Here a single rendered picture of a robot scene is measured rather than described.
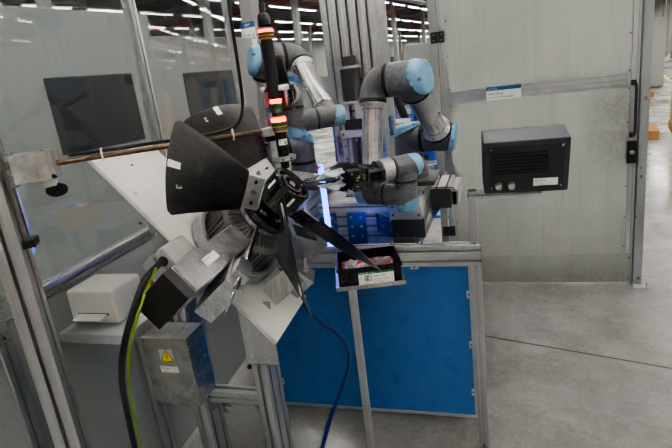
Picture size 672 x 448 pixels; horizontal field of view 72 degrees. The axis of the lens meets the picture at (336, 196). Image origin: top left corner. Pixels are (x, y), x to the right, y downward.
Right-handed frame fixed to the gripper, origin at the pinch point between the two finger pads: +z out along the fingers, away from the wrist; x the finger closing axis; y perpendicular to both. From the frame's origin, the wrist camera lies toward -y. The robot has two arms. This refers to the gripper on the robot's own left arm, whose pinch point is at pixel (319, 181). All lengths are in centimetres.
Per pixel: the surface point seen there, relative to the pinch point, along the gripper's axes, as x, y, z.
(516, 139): -7, 20, -60
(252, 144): -15.0, -0.8, 19.3
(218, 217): 1.5, 8.3, 33.4
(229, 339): 102, -80, 29
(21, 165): -20, 3, 76
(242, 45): -33, -466, -85
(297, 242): 15.7, 6.5, 11.4
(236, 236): 4.3, 17.4, 30.8
